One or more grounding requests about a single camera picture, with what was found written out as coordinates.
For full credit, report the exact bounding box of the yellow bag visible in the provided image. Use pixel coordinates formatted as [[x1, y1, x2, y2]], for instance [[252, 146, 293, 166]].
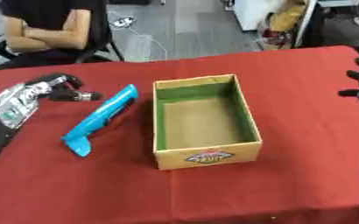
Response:
[[260, 2, 307, 47]]

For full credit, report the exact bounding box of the white cable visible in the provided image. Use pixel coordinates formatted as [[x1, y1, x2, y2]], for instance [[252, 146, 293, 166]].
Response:
[[127, 25, 171, 61]]

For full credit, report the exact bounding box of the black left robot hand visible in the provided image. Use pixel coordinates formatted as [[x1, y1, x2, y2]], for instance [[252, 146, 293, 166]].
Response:
[[25, 73, 105, 102]]

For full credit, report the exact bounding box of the white power strip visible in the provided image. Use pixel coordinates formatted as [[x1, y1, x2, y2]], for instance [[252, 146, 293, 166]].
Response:
[[109, 16, 138, 30]]

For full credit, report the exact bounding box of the blue plastic toy tool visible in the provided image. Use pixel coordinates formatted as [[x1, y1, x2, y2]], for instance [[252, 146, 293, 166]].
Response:
[[60, 83, 140, 158]]

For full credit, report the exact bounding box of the person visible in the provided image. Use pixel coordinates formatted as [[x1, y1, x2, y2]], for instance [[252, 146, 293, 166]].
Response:
[[0, 0, 114, 77]]

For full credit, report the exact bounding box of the white cabinet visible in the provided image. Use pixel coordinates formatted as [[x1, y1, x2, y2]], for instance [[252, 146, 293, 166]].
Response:
[[231, 0, 292, 32]]

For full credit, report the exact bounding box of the tan cardboard box green inside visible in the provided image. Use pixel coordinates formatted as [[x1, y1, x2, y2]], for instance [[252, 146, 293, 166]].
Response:
[[151, 73, 264, 172]]

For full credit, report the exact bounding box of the black office chair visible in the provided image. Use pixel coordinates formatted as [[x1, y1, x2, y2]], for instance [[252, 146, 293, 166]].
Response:
[[0, 36, 126, 64]]

